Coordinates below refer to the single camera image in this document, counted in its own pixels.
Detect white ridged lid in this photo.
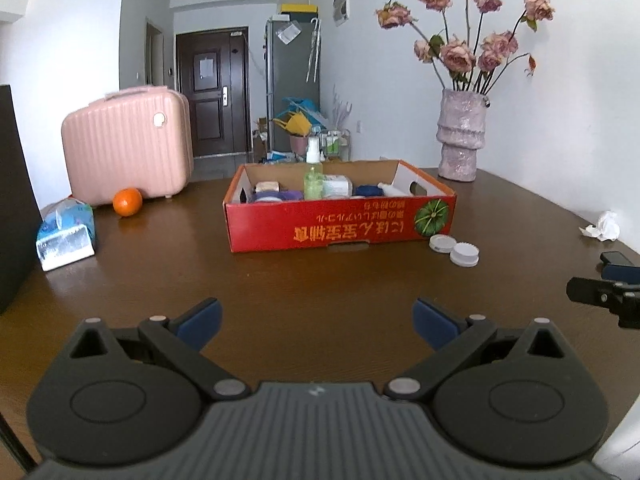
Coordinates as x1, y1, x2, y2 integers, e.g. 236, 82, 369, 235
428, 234, 457, 254
449, 242, 480, 268

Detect white plastic bottle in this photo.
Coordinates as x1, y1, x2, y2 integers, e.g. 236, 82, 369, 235
378, 182, 411, 197

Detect blue ridged cap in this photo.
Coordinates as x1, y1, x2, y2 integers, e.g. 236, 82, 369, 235
354, 184, 384, 197

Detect cream yellow small box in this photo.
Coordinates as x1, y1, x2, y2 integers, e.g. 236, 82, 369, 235
255, 181, 280, 193

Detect purple ridged cap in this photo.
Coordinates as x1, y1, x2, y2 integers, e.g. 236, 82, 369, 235
278, 190, 304, 202

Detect white labelled square jar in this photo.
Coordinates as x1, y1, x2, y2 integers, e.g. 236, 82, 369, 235
322, 174, 352, 200

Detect green spray bottle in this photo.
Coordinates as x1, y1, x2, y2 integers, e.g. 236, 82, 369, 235
303, 136, 323, 200

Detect crumpled white tissue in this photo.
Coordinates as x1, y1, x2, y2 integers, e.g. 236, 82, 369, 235
579, 211, 620, 242

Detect red cardboard box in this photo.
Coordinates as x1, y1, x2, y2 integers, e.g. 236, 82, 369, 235
222, 159, 457, 252

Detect orange fruit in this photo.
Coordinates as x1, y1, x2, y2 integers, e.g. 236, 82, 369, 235
112, 188, 143, 218

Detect blue tissue pack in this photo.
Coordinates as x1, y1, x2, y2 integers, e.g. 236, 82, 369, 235
36, 197, 96, 272

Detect black paper bag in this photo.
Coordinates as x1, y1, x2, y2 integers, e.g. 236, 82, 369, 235
0, 84, 41, 312

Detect pink suitcase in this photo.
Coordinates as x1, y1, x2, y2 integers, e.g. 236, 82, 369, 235
61, 86, 194, 206

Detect pink textured vase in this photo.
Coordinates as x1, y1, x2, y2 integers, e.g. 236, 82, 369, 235
436, 89, 489, 182

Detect cluttered storage rack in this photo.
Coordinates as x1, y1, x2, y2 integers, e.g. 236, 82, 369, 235
250, 91, 352, 164

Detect dried pink flowers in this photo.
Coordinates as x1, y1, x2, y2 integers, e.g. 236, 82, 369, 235
374, 0, 555, 98

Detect dark brown entrance door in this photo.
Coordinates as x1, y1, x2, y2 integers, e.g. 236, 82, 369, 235
176, 27, 250, 157

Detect grey refrigerator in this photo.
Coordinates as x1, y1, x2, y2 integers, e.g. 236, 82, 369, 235
265, 12, 320, 152

